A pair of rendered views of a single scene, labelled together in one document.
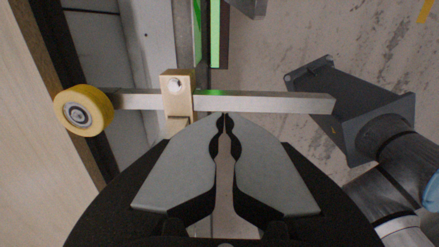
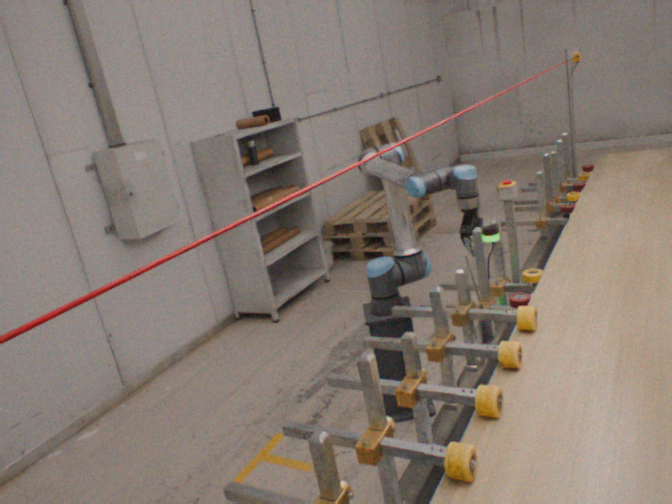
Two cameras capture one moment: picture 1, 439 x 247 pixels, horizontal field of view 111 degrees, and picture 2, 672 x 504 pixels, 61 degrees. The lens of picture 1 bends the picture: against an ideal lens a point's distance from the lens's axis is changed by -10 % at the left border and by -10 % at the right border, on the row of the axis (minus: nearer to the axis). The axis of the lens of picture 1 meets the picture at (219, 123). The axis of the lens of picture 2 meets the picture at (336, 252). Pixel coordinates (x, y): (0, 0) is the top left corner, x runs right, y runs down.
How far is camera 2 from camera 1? 2.38 m
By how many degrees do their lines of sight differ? 50
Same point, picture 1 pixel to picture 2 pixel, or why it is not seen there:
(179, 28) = (501, 327)
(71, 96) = (530, 274)
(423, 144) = (381, 288)
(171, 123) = (501, 274)
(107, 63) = not seen: hidden behind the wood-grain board
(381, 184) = (407, 272)
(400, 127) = (382, 303)
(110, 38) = not seen: hidden behind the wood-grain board
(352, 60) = (355, 417)
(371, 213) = (417, 258)
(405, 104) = (371, 319)
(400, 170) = (397, 276)
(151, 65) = not seen: hidden behind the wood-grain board
